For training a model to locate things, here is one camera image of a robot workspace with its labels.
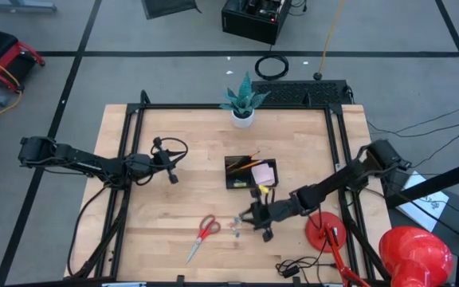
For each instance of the white printed sheet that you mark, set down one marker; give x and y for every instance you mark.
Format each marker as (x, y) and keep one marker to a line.
(424, 207)

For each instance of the orange pencil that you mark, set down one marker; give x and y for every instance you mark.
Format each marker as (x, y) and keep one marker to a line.
(253, 154)
(249, 165)

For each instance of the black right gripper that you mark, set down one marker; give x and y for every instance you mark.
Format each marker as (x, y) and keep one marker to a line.
(277, 211)

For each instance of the black marker pen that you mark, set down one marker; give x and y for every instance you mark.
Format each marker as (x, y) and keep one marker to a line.
(237, 161)

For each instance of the black computer tower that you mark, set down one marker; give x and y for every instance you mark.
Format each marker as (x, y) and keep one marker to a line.
(245, 28)

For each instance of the black diagonal bar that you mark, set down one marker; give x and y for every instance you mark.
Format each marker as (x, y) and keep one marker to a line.
(432, 185)

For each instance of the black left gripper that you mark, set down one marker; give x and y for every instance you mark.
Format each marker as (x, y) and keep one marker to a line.
(146, 165)

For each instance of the snake plant in white pot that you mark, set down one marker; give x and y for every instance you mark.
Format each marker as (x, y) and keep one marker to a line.
(242, 119)

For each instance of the black aluminium table frame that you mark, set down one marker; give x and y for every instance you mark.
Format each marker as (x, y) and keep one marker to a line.
(173, 106)

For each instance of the black perforated metal panel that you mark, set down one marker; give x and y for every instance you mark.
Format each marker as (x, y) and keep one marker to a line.
(313, 93)

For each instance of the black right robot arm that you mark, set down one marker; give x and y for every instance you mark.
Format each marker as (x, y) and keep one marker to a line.
(333, 183)

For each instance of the black mesh desk organizer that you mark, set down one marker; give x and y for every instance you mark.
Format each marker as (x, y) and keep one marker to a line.
(231, 181)

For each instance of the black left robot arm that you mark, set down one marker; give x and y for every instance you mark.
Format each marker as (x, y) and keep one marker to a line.
(78, 161)

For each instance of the yellow tag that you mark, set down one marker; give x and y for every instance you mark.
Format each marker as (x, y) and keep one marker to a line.
(264, 189)

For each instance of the black equipment case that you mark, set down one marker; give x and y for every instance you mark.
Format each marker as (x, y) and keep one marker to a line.
(165, 8)

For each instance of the red desk lamp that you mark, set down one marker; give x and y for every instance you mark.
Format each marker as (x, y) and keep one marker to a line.
(417, 255)

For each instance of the pink sticky notes pad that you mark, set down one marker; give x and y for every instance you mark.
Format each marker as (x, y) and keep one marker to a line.
(263, 174)

